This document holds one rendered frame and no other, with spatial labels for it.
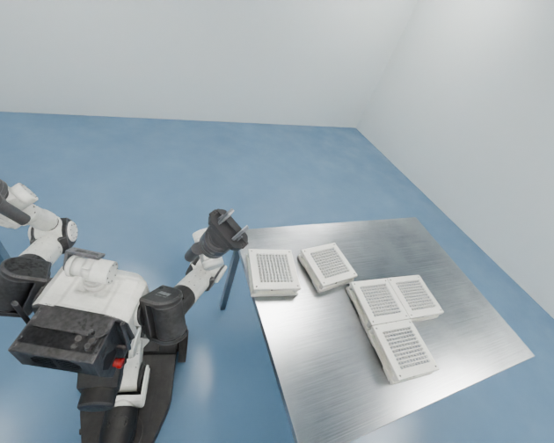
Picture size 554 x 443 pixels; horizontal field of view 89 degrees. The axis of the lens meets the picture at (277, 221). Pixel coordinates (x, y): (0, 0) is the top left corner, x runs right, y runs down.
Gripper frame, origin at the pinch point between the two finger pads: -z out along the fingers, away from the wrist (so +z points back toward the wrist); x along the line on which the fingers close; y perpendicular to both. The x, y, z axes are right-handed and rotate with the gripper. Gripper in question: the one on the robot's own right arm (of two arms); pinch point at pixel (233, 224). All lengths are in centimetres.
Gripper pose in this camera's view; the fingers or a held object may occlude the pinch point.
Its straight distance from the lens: 72.1
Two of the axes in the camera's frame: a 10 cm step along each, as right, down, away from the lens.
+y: 5.9, -5.5, 5.9
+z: -4.7, 3.6, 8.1
